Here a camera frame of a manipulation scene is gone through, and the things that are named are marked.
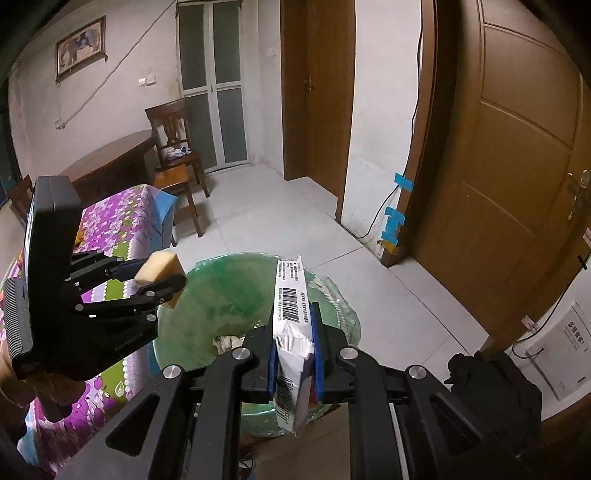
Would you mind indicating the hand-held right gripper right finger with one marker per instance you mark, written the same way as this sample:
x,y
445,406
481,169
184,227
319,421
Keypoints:
x,y
316,360

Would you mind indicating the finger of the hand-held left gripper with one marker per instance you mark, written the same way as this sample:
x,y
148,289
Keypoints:
x,y
101,267
138,300

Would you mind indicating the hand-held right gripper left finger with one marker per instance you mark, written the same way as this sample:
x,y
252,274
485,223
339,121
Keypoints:
x,y
272,374

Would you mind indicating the yellow sponge block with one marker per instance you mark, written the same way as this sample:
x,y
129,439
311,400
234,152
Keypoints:
x,y
159,270

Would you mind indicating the white tissue wad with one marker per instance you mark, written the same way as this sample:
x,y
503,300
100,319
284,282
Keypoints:
x,y
227,344

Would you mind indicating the white barcode label package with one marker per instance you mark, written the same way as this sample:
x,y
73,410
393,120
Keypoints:
x,y
288,300

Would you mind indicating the bin with green bag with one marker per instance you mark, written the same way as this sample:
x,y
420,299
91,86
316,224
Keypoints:
x,y
221,295

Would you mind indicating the person's left hand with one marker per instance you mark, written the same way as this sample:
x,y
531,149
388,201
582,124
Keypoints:
x,y
46,392

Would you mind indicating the floral purple green tablecloth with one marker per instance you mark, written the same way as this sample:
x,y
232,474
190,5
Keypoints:
x,y
106,217

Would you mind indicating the brown wooden chair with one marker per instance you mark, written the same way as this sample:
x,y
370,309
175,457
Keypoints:
x,y
173,177
21,196
168,120

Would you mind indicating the dark wooden dining table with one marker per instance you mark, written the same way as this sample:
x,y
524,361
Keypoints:
x,y
106,157

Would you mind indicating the blue white cloth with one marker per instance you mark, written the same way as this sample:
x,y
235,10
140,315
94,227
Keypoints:
x,y
175,153

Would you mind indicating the blue tape strip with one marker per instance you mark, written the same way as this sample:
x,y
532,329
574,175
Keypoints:
x,y
404,181
393,221

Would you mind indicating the black bag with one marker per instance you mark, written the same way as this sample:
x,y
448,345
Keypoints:
x,y
494,406

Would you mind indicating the frosted glass double door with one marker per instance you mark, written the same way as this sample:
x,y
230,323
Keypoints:
x,y
212,83

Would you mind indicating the white paper sheet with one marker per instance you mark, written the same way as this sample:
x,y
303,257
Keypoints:
x,y
563,355

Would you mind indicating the brown panelled wooden door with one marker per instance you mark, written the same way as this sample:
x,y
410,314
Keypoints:
x,y
508,138

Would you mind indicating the framed wall picture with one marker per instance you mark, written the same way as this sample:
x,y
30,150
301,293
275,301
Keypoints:
x,y
81,48

